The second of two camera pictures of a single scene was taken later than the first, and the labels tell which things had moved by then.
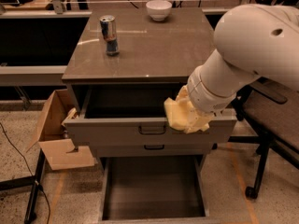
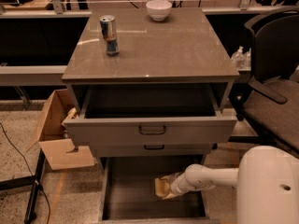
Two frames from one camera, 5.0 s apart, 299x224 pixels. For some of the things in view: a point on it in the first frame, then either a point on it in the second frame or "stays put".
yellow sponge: (177, 114) → (162, 187)
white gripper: (206, 96) → (175, 186)
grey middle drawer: (152, 149) stays put
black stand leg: (34, 181) stays put
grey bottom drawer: (152, 189) stays put
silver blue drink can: (108, 32) stays put
